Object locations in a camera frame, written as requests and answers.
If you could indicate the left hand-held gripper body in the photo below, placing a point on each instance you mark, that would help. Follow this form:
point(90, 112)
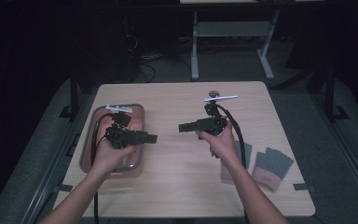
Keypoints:
point(119, 137)

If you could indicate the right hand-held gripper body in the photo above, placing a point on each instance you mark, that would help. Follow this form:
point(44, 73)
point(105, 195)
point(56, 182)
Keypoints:
point(213, 123)

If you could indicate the pink basin with grey rim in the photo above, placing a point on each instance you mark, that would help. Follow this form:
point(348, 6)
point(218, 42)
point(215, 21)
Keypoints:
point(104, 116)

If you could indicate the person's right hand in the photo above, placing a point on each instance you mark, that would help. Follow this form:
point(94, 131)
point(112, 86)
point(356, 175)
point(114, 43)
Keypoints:
point(222, 144)

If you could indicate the person's left hand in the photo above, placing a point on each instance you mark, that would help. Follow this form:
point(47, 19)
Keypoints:
point(108, 158)

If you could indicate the black stand post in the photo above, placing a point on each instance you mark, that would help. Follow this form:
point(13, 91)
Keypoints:
point(330, 93)
point(74, 93)

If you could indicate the grey metal desk frame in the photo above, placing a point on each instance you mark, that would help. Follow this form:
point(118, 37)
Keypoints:
point(230, 28)

